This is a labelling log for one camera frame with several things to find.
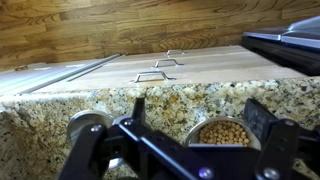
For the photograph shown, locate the pile of chickpeas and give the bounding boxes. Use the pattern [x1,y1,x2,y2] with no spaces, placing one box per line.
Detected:
[198,120,250,146]

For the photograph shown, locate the steel receiving bowl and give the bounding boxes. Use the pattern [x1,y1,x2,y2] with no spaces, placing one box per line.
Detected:
[66,109,125,171]

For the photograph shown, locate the stainless steel black stove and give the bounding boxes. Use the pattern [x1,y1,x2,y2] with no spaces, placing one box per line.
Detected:
[241,14,320,78]

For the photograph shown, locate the steel drawer handle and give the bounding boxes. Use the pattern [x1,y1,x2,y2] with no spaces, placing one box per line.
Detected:
[165,49,186,56]
[133,70,177,84]
[152,58,185,69]

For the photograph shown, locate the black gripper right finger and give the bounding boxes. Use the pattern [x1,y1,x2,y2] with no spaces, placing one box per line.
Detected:
[243,98,320,180]

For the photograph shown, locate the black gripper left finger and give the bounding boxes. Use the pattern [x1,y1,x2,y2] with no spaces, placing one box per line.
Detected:
[58,97,216,180]

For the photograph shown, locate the light wooden base cabinet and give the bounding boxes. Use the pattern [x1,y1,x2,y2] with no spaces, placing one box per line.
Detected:
[33,44,308,94]

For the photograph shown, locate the white tall side panel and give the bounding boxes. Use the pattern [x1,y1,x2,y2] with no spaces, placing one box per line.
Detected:
[0,54,122,98]

